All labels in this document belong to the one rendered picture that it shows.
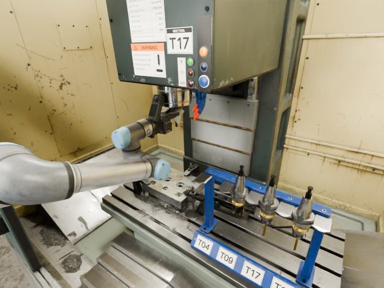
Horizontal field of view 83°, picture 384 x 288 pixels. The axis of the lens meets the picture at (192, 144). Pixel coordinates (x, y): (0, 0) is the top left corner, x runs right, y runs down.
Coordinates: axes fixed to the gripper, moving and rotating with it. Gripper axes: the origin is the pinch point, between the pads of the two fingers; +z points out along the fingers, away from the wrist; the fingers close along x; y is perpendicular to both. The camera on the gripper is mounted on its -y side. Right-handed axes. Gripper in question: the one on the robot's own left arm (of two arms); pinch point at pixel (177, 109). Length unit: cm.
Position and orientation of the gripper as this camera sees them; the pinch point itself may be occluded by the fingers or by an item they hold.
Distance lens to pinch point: 104.9
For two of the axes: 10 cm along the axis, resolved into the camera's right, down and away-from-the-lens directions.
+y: 0.4, 8.9, 4.5
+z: 5.8, -3.8, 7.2
